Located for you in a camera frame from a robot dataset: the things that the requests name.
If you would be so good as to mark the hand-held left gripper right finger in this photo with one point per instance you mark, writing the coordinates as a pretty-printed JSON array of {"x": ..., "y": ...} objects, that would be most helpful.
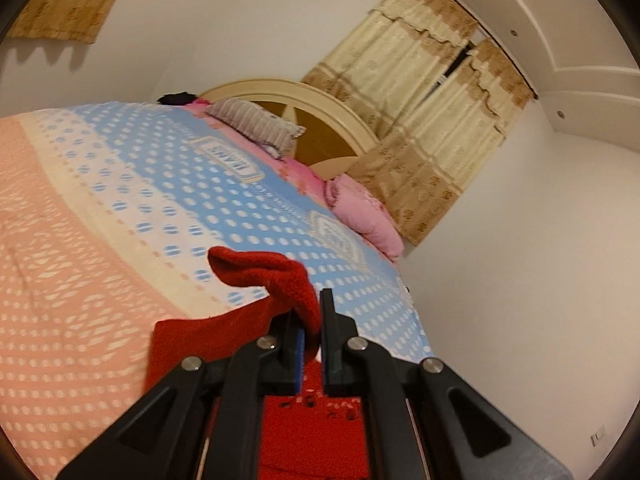
[{"x": 326, "y": 355}]

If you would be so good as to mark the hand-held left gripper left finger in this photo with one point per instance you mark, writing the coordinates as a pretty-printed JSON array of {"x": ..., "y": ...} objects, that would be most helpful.
[{"x": 298, "y": 356}]

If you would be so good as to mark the red knit sweater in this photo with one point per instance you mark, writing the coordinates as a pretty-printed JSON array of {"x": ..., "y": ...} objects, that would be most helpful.
[{"x": 280, "y": 276}]

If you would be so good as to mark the pink pillow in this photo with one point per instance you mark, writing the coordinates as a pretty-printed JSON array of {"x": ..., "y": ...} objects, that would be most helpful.
[{"x": 365, "y": 215}]

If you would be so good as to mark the cream wooden headboard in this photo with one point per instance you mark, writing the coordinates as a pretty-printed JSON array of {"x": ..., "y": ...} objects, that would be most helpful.
[{"x": 320, "y": 135}]

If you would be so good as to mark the dotted pink and blue bedsheet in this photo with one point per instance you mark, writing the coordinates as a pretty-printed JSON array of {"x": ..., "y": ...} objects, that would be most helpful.
[{"x": 100, "y": 240}]

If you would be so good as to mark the striped pillow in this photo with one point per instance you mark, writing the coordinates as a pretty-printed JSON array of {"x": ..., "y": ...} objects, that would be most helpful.
[{"x": 255, "y": 122}]

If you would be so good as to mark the beige patterned window curtain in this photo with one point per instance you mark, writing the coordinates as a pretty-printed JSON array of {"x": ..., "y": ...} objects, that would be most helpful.
[{"x": 410, "y": 85}]

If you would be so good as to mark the dark cloth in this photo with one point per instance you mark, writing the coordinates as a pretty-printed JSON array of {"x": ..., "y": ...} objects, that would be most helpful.
[{"x": 176, "y": 98}]

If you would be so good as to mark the brown patterned curtain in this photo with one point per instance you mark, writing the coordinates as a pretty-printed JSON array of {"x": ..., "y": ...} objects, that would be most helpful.
[{"x": 75, "y": 0}]

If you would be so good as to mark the white wall socket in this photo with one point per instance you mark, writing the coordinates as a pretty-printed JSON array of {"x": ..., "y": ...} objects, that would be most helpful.
[{"x": 598, "y": 435}]

